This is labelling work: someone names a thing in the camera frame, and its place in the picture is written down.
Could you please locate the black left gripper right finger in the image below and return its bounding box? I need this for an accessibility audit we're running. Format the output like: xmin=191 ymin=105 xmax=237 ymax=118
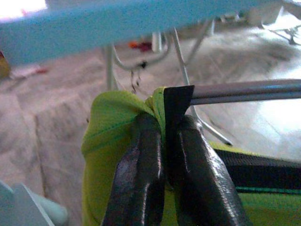
xmin=167 ymin=114 xmax=253 ymax=226

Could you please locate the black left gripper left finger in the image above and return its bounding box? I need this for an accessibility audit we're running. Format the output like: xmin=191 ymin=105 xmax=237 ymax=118
xmin=101 ymin=113 xmax=165 ymax=226

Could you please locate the lime green t-shirt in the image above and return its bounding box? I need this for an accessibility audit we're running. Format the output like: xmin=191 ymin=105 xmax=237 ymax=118
xmin=81 ymin=85 xmax=301 ymax=226

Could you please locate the pale grey clothes hanger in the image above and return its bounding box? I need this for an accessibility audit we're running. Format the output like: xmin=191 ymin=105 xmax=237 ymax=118
xmin=190 ymin=79 xmax=301 ymax=105

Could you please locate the orange red toy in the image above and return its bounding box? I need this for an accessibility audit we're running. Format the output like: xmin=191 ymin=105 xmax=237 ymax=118
xmin=128 ymin=40 xmax=151 ymax=52

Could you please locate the light blue folding table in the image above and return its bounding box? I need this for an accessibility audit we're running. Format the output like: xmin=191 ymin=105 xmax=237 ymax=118
xmin=0 ymin=0 xmax=301 ymax=146

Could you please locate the white frame baby bouncer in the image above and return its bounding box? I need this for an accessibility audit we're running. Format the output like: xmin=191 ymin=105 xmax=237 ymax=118
xmin=260 ymin=6 xmax=301 ymax=47

